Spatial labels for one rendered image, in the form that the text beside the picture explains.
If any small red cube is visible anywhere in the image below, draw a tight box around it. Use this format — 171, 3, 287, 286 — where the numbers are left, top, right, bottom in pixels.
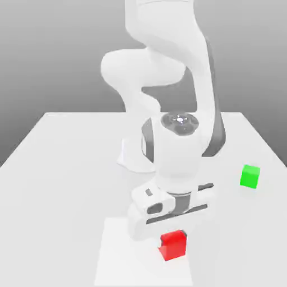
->
157, 229, 188, 262

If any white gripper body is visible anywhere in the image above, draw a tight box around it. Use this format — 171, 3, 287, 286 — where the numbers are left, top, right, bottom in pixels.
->
127, 182, 216, 242

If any small green cube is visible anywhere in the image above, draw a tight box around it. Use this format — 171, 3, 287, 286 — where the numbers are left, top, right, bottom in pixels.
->
239, 164, 261, 189

